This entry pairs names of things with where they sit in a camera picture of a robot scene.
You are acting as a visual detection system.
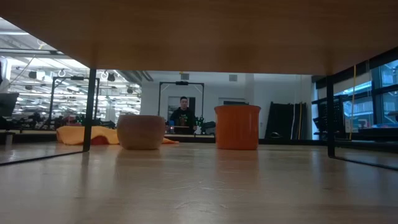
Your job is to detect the orange enamel mug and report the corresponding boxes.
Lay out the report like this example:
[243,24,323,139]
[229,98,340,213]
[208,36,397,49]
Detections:
[214,105,262,151]

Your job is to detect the wooden cup with handle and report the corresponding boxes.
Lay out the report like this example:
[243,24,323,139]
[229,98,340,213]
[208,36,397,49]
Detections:
[116,114,166,151]

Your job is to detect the wooden shelf with black legs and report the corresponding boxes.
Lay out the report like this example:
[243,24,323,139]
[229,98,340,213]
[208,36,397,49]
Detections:
[0,0,398,171]

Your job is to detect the person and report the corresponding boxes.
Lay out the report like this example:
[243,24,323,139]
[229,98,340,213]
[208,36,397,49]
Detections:
[169,96,198,135]

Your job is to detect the black leaning panels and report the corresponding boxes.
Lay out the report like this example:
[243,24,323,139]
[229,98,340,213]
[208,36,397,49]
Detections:
[265,101,308,141]

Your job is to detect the orange microfibre cloth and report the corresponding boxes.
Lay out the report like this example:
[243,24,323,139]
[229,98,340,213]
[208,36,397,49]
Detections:
[56,125,180,146]

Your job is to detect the dark monitor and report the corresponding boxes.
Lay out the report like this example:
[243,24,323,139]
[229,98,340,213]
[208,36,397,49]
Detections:
[0,91,20,118]

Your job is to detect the black aluminium table frame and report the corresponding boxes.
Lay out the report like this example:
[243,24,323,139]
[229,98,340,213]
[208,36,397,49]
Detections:
[0,129,398,153]

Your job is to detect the black gantry frame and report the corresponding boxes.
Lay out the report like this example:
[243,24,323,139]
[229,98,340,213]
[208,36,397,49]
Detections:
[158,81,205,125]
[49,75,101,123]

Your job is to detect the black wire rack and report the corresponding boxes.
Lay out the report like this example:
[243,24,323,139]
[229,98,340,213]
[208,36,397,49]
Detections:
[312,94,348,135]

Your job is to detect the yellow hanging cable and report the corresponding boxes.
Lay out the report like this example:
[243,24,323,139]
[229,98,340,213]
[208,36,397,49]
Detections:
[348,64,357,141]

